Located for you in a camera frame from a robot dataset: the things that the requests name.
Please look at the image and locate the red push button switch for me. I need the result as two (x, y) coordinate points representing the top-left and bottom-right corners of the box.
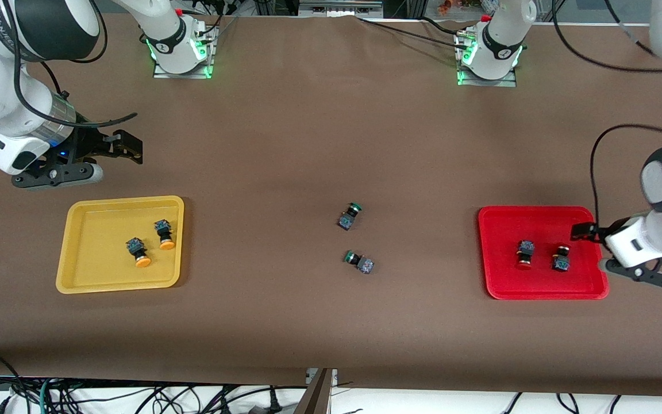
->
(516, 239), (536, 271)
(551, 244), (572, 273)

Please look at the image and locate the yellow push button switch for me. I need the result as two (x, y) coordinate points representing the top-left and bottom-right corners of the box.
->
(125, 237), (152, 269)
(154, 218), (176, 251)

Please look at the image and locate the red plastic tray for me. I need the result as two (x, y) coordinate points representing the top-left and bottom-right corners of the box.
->
(478, 206), (610, 301)

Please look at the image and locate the yellow plastic tray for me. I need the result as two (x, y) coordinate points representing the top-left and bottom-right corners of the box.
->
(56, 195), (185, 294)

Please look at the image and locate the aluminium profile beam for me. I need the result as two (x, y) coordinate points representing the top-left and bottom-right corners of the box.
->
(299, 0), (383, 18)

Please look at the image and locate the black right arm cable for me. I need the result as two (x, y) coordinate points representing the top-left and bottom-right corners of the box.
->
(14, 23), (138, 128)
(38, 0), (106, 98)

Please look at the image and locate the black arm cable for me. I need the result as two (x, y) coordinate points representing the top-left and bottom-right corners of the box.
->
(14, 23), (138, 128)
(590, 124), (662, 228)
(551, 0), (662, 75)
(38, 0), (106, 98)

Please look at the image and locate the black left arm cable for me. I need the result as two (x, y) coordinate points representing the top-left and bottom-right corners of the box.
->
(551, 0), (662, 75)
(590, 124), (662, 228)

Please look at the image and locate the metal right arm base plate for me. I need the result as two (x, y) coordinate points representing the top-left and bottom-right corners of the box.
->
(153, 29), (215, 79)

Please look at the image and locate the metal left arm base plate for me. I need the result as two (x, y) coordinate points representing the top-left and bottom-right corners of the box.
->
(456, 32), (518, 88)

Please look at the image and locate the grey left arm cable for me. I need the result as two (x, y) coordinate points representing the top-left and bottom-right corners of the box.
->
(603, 0), (656, 57)

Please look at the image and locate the green push button switch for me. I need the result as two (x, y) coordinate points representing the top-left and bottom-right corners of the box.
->
(344, 250), (375, 275)
(337, 202), (364, 232)

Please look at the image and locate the teal cable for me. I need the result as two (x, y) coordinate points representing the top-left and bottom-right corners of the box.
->
(37, 377), (59, 414)

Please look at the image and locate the black cable on table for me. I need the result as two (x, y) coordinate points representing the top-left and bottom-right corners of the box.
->
(357, 16), (469, 45)

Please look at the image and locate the small metal bracket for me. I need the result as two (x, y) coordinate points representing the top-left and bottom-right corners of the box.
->
(306, 368), (338, 386)

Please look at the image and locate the table support post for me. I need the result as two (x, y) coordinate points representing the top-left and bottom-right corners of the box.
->
(292, 368), (333, 414)

